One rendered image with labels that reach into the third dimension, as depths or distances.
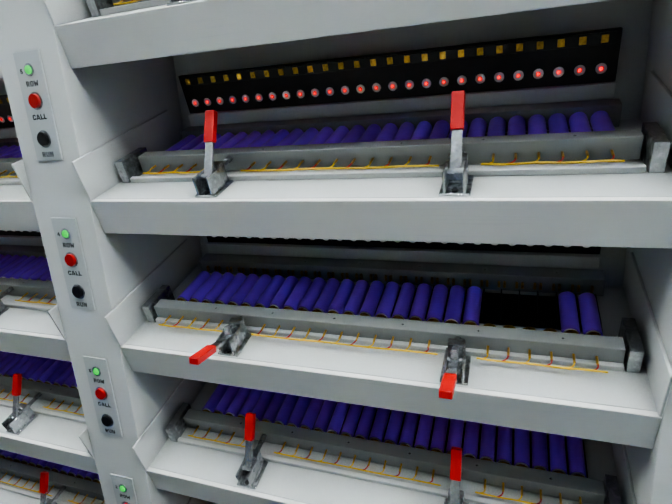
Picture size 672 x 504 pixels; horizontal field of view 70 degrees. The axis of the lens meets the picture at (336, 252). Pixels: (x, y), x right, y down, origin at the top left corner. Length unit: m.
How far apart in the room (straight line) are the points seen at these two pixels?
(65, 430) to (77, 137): 0.49
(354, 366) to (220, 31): 0.37
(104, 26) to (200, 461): 0.56
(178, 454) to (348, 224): 0.45
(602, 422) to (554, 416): 0.04
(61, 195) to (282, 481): 0.46
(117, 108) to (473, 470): 0.63
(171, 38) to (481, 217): 0.36
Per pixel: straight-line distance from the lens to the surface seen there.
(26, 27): 0.68
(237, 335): 0.60
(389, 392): 0.54
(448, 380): 0.47
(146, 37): 0.58
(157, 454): 0.80
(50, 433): 0.94
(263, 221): 0.52
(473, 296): 0.59
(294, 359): 0.57
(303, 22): 0.49
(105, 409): 0.77
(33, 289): 0.89
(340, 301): 0.61
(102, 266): 0.67
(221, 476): 0.74
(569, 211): 0.45
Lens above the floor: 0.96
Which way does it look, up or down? 16 degrees down
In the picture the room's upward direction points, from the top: 4 degrees counter-clockwise
